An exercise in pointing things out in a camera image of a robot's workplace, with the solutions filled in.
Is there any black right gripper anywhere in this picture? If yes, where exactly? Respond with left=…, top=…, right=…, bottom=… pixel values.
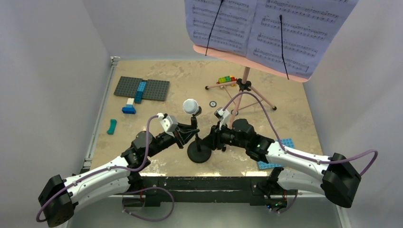
left=200, top=121, right=248, bottom=151

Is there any blue brick column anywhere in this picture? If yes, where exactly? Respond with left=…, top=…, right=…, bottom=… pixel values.
left=134, top=81, right=146, bottom=104

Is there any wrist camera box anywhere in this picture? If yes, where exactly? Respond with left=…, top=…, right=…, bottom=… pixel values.
left=214, top=107, right=231, bottom=130
left=157, top=113, right=178, bottom=133

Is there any blue and white brick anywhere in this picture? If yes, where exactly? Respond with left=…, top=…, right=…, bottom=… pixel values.
left=122, top=98, right=136, bottom=114

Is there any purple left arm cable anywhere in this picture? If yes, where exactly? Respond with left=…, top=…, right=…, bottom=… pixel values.
left=36, top=115, right=175, bottom=223

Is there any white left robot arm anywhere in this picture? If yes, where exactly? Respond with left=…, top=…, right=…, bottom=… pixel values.
left=37, top=123, right=200, bottom=228

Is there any white microphone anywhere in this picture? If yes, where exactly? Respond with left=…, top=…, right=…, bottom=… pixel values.
left=182, top=98, right=202, bottom=116

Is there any pink music stand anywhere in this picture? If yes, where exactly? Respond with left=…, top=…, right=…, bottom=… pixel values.
left=193, top=45, right=314, bottom=129

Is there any blue poker chip far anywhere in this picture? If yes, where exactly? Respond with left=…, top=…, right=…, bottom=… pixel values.
left=209, top=101, right=217, bottom=107

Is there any dark grey building baseplate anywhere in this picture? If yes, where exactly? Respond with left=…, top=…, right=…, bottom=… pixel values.
left=114, top=76, right=170, bottom=104

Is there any teal arch block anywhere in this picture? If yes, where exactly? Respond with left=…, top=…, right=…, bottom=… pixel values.
left=106, top=119, right=117, bottom=135

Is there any left sheet music page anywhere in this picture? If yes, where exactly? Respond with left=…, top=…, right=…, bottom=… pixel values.
left=184, top=0, right=257, bottom=56

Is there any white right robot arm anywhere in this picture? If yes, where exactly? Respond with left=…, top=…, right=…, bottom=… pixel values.
left=202, top=119, right=361, bottom=208

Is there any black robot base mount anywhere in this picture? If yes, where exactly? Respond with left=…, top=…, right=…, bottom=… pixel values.
left=128, top=176, right=296, bottom=207

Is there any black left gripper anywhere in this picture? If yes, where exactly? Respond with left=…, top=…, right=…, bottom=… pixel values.
left=146, top=123, right=199, bottom=158

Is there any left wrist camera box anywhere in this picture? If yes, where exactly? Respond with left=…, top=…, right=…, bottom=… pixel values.
left=157, top=113, right=178, bottom=133

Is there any black microphone stand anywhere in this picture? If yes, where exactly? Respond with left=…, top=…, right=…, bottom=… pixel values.
left=187, top=106, right=212, bottom=163

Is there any light blue building baseplate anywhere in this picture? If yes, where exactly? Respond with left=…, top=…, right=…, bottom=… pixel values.
left=257, top=138, right=295, bottom=170

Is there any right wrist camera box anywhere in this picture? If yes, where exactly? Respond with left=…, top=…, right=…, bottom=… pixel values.
left=214, top=107, right=231, bottom=130

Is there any colourful brick toy car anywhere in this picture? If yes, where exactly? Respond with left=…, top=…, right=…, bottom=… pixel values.
left=216, top=75, right=237, bottom=84

